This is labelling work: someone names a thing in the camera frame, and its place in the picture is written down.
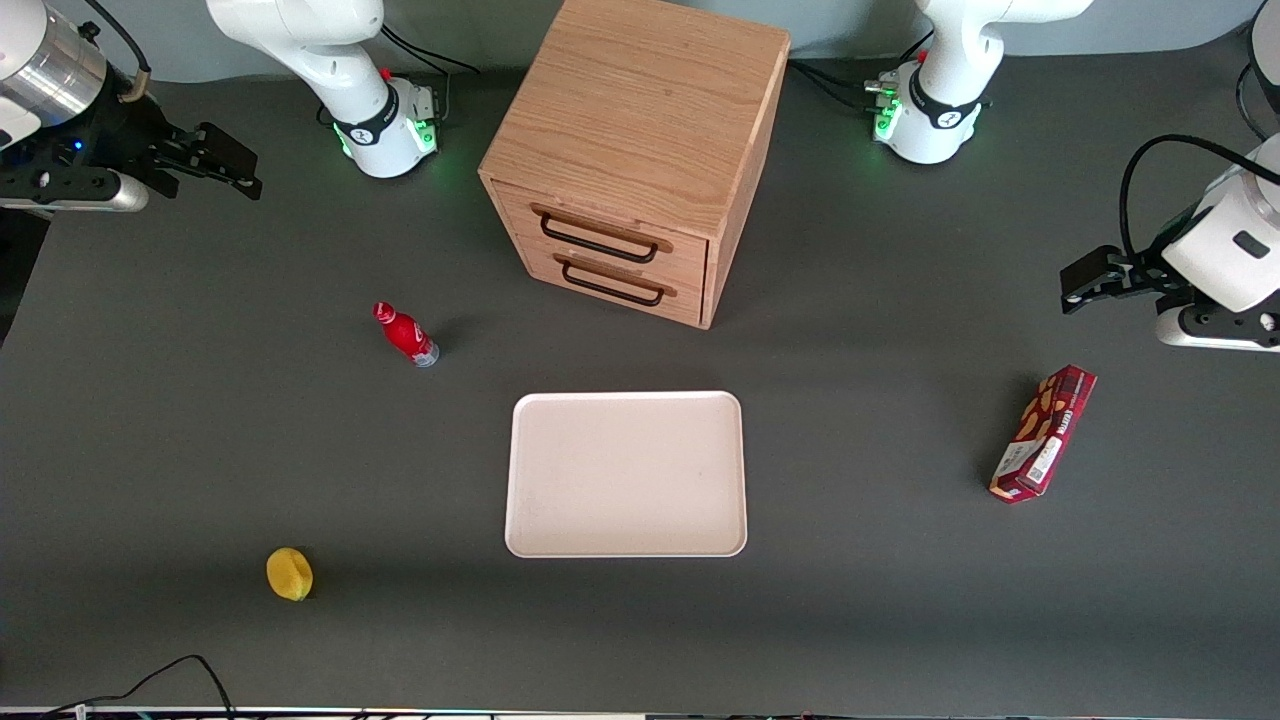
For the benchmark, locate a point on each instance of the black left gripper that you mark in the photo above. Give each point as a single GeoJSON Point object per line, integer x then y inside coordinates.
{"type": "Point", "coordinates": [1143, 270]}

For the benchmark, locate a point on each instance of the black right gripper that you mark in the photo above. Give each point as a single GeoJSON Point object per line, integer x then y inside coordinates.
{"type": "Point", "coordinates": [122, 133]}

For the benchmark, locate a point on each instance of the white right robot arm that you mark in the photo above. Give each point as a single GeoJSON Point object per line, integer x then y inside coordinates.
{"type": "Point", "coordinates": [300, 35]}

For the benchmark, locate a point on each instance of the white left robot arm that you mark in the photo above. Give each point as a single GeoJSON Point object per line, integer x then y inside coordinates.
{"type": "Point", "coordinates": [960, 60]}

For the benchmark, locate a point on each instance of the red coke bottle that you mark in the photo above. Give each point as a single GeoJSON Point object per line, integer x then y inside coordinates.
{"type": "Point", "coordinates": [405, 337]}

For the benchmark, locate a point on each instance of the cream plastic tray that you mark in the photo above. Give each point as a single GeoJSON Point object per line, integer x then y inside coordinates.
{"type": "Point", "coordinates": [625, 475]}

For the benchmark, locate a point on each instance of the red tartan cookie box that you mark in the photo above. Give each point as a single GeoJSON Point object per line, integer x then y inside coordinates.
{"type": "Point", "coordinates": [1045, 432]}

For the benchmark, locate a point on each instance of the wooden drawer front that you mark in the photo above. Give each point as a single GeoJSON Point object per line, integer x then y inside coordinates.
{"type": "Point", "coordinates": [680, 260]}
{"type": "Point", "coordinates": [690, 300]}

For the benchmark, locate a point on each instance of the yellow lemon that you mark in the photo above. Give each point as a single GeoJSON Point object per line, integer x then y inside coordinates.
{"type": "Point", "coordinates": [290, 575]}

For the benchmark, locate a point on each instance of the wooden drawer cabinet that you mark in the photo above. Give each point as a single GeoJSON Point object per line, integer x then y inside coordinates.
{"type": "Point", "coordinates": [640, 110]}

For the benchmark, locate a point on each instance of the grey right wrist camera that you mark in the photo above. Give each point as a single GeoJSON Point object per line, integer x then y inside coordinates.
{"type": "Point", "coordinates": [125, 193]}

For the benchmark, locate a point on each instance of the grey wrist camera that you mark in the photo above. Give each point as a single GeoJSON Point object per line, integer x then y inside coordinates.
{"type": "Point", "coordinates": [1220, 343]}
{"type": "Point", "coordinates": [125, 193]}

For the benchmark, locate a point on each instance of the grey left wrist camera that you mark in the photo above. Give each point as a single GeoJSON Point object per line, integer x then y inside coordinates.
{"type": "Point", "coordinates": [1220, 343]}

